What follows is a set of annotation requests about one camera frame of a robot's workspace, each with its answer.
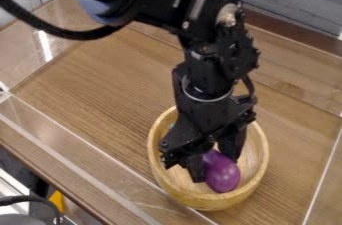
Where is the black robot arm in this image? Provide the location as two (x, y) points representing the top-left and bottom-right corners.
(79, 0), (260, 183)

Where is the purple toy eggplant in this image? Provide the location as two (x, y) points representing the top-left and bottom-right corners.
(203, 149), (240, 193)

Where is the brown wooden bowl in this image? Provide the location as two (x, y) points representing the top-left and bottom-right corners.
(147, 106), (270, 211)

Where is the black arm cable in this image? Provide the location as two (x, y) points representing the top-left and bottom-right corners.
(0, 0), (131, 41)

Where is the clear acrylic tray wall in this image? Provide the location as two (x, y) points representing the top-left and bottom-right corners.
(0, 82), (218, 225)

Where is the yellow sticker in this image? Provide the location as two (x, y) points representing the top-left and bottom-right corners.
(48, 191), (65, 212)

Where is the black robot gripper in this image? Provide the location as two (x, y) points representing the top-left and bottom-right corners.
(159, 67), (256, 183)

